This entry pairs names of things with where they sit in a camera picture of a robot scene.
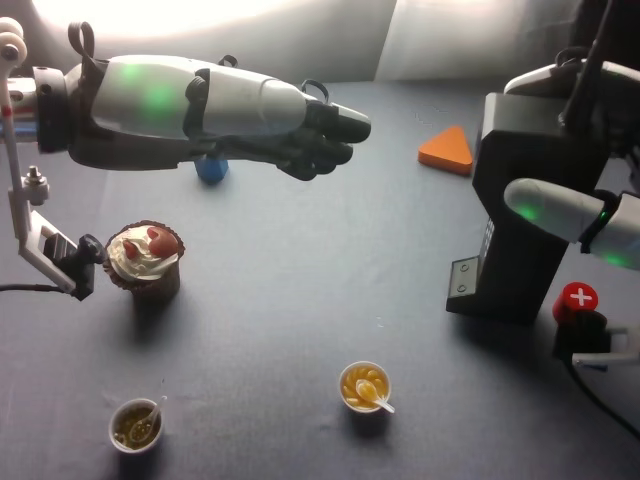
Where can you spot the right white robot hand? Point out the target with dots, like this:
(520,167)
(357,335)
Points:
(550,205)

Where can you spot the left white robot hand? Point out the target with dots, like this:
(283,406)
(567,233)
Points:
(150,95)

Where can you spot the handheld controller with keypad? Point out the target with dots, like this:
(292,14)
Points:
(525,160)

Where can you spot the red cylinder block white cross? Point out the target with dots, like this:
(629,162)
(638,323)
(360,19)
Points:
(575,297)

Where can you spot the blue hexagonal block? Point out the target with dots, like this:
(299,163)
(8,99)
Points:
(212,171)

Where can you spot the orange triangle block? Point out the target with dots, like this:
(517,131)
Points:
(447,150)

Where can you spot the toy cupcake with heart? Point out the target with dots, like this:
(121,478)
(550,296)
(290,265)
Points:
(145,260)

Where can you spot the white backdrop sheet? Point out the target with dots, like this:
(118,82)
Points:
(450,40)

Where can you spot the grey table cloth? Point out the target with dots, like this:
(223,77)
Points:
(300,275)

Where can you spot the small white plastic spoon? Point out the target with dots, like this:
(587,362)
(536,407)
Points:
(145,417)
(370,390)

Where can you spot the white cup yellow filling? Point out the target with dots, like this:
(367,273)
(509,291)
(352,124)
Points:
(365,387)

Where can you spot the white cup green filling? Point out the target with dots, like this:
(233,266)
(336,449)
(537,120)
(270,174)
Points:
(135,425)

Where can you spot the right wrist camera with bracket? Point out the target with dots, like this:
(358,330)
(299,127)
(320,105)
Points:
(582,335)

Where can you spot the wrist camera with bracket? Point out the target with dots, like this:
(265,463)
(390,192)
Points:
(75,260)
(582,335)

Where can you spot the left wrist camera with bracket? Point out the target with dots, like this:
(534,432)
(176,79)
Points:
(75,260)

